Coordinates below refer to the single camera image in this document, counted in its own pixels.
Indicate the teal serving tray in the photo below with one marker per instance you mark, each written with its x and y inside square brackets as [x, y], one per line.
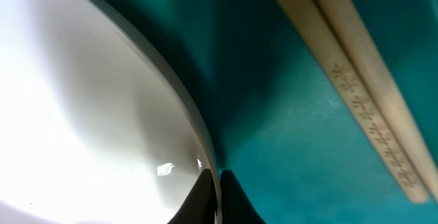
[274, 117]

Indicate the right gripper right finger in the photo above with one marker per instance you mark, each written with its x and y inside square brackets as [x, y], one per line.
[236, 206]

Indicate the wooden chopstick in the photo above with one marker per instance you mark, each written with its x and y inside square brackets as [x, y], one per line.
[319, 38]
[361, 49]

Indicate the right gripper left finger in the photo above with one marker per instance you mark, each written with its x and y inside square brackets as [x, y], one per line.
[199, 206]

